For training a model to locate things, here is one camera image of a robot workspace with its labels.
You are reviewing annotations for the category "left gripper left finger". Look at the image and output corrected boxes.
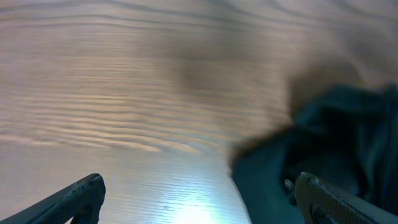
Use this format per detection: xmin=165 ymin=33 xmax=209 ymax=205
xmin=1 ymin=173 xmax=106 ymax=224

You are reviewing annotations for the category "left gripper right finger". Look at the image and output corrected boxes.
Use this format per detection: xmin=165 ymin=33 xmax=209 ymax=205
xmin=284 ymin=172 xmax=397 ymax=224

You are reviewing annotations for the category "black t-shirt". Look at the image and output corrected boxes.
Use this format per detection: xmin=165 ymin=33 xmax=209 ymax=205
xmin=232 ymin=85 xmax=397 ymax=223

